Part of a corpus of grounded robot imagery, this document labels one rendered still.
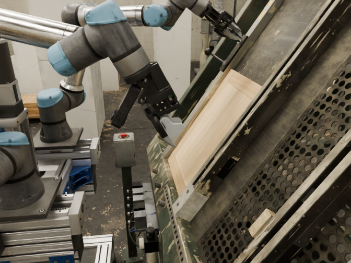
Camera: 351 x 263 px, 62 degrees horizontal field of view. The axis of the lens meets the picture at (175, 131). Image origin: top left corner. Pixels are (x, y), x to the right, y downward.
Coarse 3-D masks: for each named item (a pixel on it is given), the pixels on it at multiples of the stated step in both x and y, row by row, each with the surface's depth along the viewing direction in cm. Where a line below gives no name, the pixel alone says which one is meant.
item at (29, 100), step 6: (24, 96) 468; (30, 96) 468; (36, 96) 468; (24, 102) 436; (30, 102) 436; (36, 102) 436; (30, 108) 438; (36, 108) 439; (30, 114) 439; (36, 114) 439
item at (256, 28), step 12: (276, 0) 132; (264, 24) 136; (252, 36) 137; (240, 48) 138; (240, 60) 140; (228, 72) 142; (216, 84) 143; (204, 96) 147; (192, 120) 149; (168, 156) 155
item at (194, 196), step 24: (336, 0) 88; (312, 24) 92; (336, 24) 89; (312, 48) 91; (288, 72) 93; (264, 96) 96; (288, 96) 96; (240, 120) 101; (264, 120) 99; (240, 144) 101; (216, 168) 103; (192, 192) 105; (192, 216) 110
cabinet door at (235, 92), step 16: (224, 80) 141; (240, 80) 127; (224, 96) 134; (240, 96) 121; (208, 112) 140; (224, 112) 126; (240, 112) 115; (192, 128) 146; (208, 128) 132; (224, 128) 120; (192, 144) 138; (208, 144) 125; (176, 160) 144; (192, 160) 130; (176, 176) 135; (192, 176) 123
